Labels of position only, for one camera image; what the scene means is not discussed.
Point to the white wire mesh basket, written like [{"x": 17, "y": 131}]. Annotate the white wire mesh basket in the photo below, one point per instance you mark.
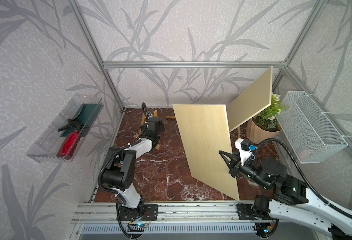
[{"x": 306, "y": 126}]

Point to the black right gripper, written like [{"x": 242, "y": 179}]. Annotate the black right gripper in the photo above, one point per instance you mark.
[{"x": 234, "y": 160}]

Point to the green flat sheet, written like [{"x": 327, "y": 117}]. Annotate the green flat sheet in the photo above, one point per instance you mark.
[{"x": 82, "y": 121}]

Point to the aluminium frame rails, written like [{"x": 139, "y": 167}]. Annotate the aluminium frame rails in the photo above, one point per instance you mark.
[{"x": 199, "y": 52}]

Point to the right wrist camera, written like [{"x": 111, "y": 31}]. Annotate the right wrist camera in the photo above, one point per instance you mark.
[{"x": 246, "y": 149}]

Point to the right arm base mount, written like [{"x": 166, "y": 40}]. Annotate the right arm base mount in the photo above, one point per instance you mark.
[{"x": 245, "y": 212}]

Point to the light plywood board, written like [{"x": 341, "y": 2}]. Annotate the light plywood board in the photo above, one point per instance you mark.
[{"x": 204, "y": 130}]

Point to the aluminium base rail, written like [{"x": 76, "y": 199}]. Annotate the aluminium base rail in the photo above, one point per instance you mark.
[{"x": 163, "y": 218}]

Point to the green white-flowered plant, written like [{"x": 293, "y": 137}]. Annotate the green white-flowered plant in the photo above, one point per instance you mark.
[{"x": 267, "y": 119}]

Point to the clear plastic wall bin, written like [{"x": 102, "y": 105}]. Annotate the clear plastic wall bin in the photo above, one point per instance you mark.
[{"x": 62, "y": 139}]

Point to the pink item in basket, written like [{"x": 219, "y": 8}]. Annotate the pink item in basket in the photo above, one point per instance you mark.
[{"x": 304, "y": 154}]

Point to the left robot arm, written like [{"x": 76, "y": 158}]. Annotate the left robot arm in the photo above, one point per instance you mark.
[{"x": 117, "y": 172}]

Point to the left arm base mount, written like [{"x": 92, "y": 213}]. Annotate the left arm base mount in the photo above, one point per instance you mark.
[{"x": 138, "y": 211}]

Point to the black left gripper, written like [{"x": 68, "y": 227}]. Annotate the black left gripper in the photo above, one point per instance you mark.
[{"x": 161, "y": 126}]

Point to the beige ribbed flower pot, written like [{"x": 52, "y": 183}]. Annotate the beige ribbed flower pot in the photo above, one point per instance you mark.
[{"x": 256, "y": 134}]

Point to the red spray bottle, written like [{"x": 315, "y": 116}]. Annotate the red spray bottle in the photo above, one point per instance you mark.
[{"x": 69, "y": 145}]

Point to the small wooden easel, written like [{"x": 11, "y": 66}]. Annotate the small wooden easel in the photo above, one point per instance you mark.
[{"x": 141, "y": 134}]

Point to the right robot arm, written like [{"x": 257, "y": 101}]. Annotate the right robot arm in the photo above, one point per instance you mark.
[{"x": 293, "y": 199}]

